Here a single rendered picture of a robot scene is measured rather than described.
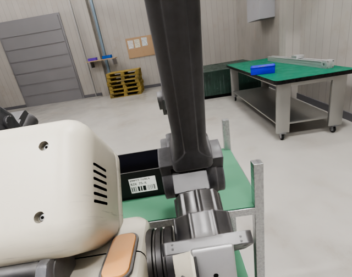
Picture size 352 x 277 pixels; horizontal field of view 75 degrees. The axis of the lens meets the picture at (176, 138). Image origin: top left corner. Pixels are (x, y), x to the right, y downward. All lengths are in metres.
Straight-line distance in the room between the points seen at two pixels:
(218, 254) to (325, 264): 1.68
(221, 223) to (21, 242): 0.23
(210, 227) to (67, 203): 0.18
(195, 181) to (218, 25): 9.59
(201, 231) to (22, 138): 0.24
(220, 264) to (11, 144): 0.27
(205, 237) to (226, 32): 9.71
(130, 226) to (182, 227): 0.07
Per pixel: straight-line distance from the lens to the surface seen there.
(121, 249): 0.31
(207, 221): 0.33
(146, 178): 0.84
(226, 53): 9.93
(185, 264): 0.31
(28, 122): 0.74
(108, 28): 10.03
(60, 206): 0.25
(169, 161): 0.36
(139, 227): 0.35
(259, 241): 0.88
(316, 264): 1.94
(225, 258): 0.30
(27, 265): 0.29
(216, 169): 0.38
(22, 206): 0.27
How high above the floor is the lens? 1.45
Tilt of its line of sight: 22 degrees down
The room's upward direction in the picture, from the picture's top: 9 degrees counter-clockwise
